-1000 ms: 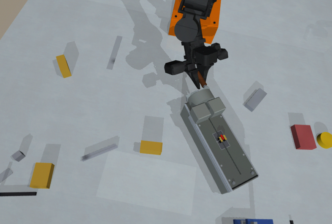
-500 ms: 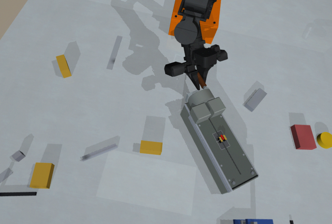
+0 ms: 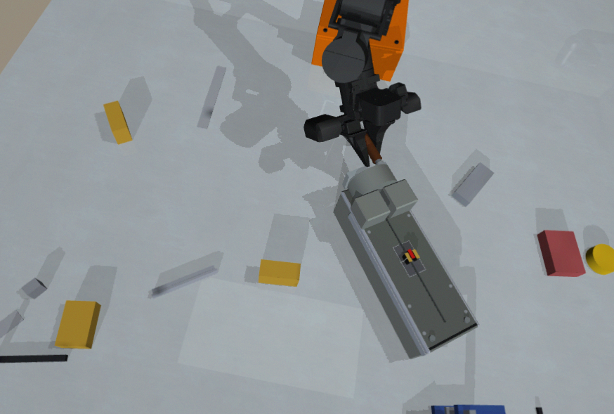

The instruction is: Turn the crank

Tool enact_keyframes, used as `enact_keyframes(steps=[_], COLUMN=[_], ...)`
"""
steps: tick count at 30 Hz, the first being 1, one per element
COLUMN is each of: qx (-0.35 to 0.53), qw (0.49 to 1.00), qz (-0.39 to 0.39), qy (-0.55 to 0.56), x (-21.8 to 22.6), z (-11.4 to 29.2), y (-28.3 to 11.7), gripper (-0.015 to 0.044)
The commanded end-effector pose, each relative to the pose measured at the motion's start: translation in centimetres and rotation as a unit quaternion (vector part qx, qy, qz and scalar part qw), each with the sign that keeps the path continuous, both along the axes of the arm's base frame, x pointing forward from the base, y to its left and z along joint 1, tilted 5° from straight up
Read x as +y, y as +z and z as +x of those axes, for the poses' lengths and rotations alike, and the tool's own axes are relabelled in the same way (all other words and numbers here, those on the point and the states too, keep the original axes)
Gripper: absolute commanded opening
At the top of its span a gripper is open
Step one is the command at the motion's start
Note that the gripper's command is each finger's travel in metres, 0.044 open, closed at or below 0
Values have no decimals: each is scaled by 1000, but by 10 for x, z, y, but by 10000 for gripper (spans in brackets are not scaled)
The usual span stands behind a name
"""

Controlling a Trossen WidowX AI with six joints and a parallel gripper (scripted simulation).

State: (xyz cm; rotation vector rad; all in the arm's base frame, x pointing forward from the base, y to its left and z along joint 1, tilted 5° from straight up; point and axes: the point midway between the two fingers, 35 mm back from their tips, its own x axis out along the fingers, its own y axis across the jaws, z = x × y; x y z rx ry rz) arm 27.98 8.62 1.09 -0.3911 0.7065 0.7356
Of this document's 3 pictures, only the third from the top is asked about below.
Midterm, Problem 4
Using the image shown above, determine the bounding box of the red rectangular block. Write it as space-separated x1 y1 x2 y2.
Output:
537 231 586 277

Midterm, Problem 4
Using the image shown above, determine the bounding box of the blue c-clamp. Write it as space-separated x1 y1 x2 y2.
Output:
431 405 505 414

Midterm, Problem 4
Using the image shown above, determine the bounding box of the yellow short cylinder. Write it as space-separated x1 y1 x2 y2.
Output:
586 244 614 275

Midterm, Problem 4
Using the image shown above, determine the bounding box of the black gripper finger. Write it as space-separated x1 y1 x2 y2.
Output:
340 129 370 167
362 120 396 154

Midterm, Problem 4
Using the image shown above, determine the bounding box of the black flat bar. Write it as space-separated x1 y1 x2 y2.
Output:
0 355 68 363

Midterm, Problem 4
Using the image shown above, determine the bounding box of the yellow rectangular block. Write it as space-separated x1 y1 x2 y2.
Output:
259 259 301 287
54 300 101 349
103 101 133 144

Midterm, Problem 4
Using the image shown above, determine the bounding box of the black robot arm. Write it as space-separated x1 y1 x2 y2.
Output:
322 0 408 126

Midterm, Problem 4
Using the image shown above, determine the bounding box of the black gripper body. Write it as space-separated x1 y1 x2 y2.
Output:
303 67 422 142

